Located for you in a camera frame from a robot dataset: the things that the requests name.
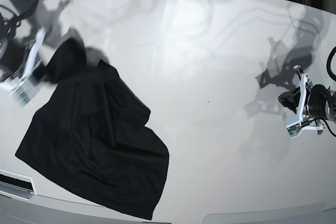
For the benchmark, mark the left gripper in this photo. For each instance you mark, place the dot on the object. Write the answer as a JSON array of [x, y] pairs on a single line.
[[318, 105]]

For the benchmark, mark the black t-shirt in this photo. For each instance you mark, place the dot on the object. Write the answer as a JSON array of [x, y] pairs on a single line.
[[91, 137]]

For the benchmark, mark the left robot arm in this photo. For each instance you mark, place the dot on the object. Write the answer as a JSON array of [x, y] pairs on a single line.
[[332, 111]]

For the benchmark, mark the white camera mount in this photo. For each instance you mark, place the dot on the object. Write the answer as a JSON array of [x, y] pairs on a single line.
[[20, 84], [301, 121]]

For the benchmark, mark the white slotted table bracket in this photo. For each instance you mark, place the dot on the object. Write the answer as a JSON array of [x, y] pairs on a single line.
[[17, 185]]

